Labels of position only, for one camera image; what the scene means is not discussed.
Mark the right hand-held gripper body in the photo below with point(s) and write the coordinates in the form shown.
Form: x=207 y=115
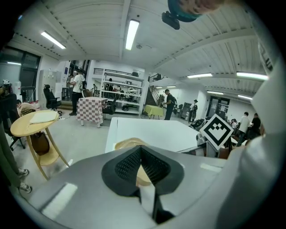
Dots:
x=216 y=130

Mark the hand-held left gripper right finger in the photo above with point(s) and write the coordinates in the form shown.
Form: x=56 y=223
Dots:
x=192 y=179

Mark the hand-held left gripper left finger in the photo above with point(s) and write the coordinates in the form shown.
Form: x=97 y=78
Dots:
x=80 y=192

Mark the tan plastic lidded container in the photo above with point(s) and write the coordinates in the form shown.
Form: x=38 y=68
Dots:
x=145 y=179

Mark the grey white shell chair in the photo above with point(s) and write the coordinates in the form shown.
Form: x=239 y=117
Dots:
x=198 y=123

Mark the dark glass double door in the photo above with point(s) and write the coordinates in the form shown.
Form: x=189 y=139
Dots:
x=217 y=107

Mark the grey cabinet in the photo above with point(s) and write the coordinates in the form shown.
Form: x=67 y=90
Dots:
x=185 y=109

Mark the long ceiling light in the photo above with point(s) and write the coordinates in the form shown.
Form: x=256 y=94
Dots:
x=132 y=33
x=200 y=75
x=252 y=76
x=53 y=39

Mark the brown bag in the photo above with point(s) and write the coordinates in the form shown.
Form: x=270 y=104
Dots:
x=40 y=144

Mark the person's grey shirt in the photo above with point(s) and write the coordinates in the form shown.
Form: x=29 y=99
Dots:
x=257 y=179

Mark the green cloth covered table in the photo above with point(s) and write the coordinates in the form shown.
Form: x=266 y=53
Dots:
x=154 y=110

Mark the dark staircase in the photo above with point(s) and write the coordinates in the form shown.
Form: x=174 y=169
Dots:
x=150 y=96

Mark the checkered cloth covered table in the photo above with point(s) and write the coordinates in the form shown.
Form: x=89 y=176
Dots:
x=89 y=109

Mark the beige flat board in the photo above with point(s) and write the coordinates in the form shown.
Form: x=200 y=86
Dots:
x=43 y=117

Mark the round wooden table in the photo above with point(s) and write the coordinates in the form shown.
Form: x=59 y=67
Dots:
x=20 y=127

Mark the black office chair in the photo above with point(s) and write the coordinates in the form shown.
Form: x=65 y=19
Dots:
x=110 y=107
x=50 y=98

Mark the black round helmet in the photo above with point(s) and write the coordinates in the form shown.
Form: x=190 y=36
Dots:
x=125 y=108

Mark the white shelving unit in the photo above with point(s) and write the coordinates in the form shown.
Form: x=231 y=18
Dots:
x=134 y=79

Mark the wicker basket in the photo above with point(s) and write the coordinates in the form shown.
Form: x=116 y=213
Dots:
x=25 y=109

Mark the white lockers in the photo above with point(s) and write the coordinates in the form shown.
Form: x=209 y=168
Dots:
x=44 y=78

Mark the black head-worn camera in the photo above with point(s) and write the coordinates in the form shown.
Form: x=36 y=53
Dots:
x=171 y=20

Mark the teal head mount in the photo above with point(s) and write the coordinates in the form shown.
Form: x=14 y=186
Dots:
x=178 y=13

